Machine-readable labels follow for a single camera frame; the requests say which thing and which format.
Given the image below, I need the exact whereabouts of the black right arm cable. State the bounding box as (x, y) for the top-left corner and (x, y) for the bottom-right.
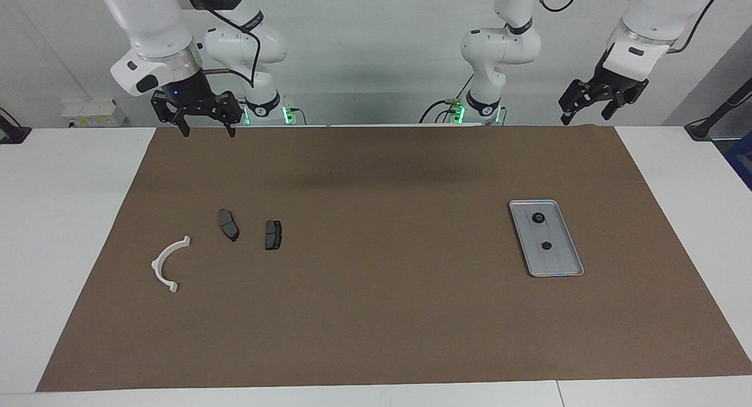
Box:
(200, 0), (263, 90)

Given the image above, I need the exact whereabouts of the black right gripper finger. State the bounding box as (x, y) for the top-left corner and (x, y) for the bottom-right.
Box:
(213, 91), (244, 139)
(150, 92), (192, 139)

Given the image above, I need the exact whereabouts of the white box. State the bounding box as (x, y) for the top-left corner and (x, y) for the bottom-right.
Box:
(61, 98), (127, 129)

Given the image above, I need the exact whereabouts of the black clamp stand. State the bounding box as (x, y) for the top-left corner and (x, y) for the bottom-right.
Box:
(0, 106), (32, 144)

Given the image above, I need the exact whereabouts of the black base cable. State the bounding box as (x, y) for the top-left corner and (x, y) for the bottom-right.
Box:
(419, 72), (474, 125)

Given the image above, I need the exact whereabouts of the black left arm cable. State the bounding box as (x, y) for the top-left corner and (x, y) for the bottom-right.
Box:
(531, 0), (732, 54)

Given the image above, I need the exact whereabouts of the brown table mat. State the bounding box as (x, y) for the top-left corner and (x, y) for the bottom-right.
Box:
(35, 125), (752, 393)

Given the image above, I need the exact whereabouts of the white semicircular bracket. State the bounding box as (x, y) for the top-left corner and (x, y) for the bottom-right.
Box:
(151, 236), (192, 294)

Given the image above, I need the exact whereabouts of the black angled stand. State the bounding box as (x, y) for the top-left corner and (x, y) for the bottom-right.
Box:
(684, 77), (752, 142)

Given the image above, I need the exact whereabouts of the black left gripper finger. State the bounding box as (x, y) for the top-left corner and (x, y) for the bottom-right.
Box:
(558, 79), (595, 126)
(599, 80), (649, 122)

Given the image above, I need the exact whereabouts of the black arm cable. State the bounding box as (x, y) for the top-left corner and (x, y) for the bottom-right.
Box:
(531, 0), (732, 54)
(200, 0), (263, 90)

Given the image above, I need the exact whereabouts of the blue crate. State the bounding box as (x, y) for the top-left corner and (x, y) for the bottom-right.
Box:
(723, 132), (752, 191)

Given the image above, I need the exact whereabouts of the dark brake pad with tab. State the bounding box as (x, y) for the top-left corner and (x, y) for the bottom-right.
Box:
(218, 208), (240, 243)

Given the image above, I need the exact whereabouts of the silver metal tray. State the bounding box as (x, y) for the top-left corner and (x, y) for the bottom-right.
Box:
(508, 199), (585, 278)

